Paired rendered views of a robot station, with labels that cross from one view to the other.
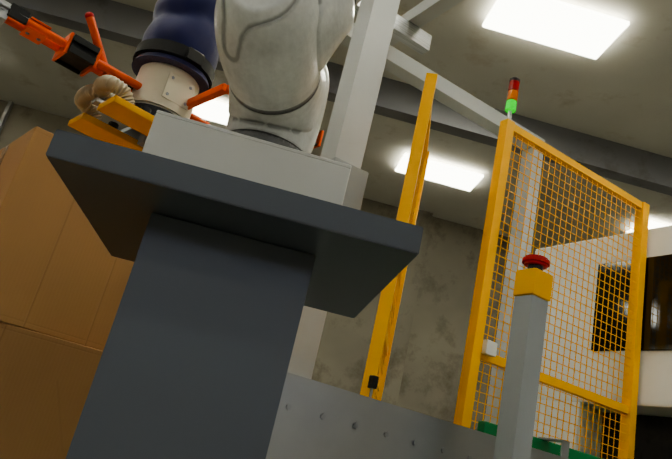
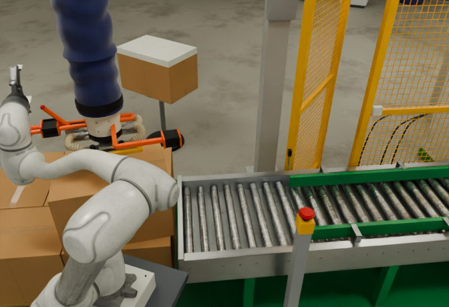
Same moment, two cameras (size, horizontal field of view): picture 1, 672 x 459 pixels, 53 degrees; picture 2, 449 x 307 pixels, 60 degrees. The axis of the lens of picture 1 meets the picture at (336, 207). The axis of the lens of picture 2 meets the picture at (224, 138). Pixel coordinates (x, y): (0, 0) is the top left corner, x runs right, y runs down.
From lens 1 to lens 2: 196 cm
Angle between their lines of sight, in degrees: 58
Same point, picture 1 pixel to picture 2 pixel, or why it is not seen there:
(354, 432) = (224, 267)
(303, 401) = (196, 265)
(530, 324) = (298, 245)
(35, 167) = (57, 213)
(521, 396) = (294, 270)
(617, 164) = not seen: outside the picture
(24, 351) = not seen: hidden behind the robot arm
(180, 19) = (82, 91)
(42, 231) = not seen: hidden behind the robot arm
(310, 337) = (276, 89)
